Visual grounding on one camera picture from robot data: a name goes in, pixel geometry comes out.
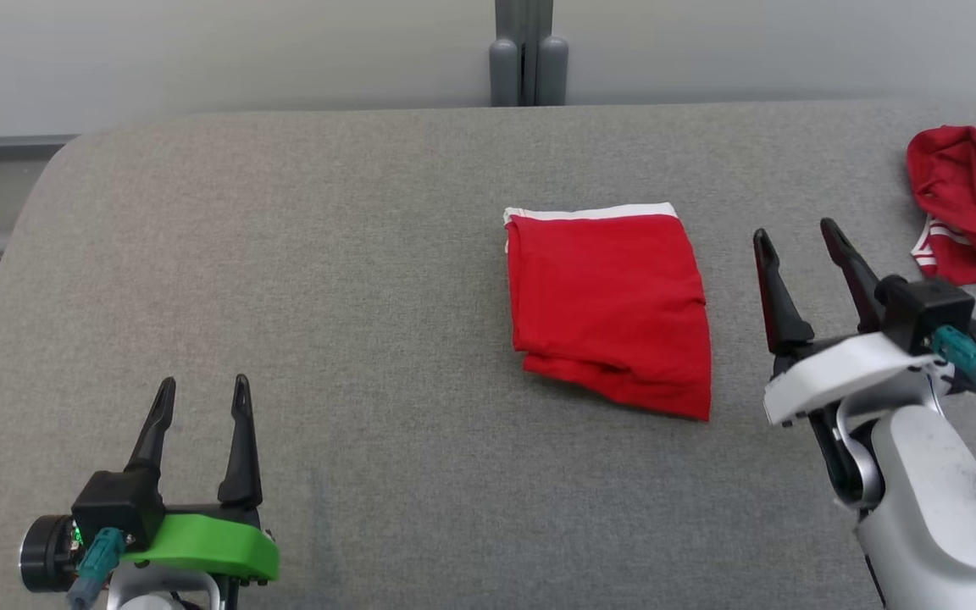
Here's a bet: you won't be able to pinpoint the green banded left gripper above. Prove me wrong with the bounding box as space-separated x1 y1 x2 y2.
122 374 280 584

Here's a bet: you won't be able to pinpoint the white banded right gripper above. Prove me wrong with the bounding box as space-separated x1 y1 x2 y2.
753 218 951 427

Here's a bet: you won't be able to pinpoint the red shorts Bulls 23 print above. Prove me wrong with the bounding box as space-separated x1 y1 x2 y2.
502 202 713 422

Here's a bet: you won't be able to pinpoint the left camera cable teal plug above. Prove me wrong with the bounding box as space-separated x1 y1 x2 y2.
67 527 126 610

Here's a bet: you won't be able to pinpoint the grey metal partition post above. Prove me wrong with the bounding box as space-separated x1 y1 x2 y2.
488 0 570 108

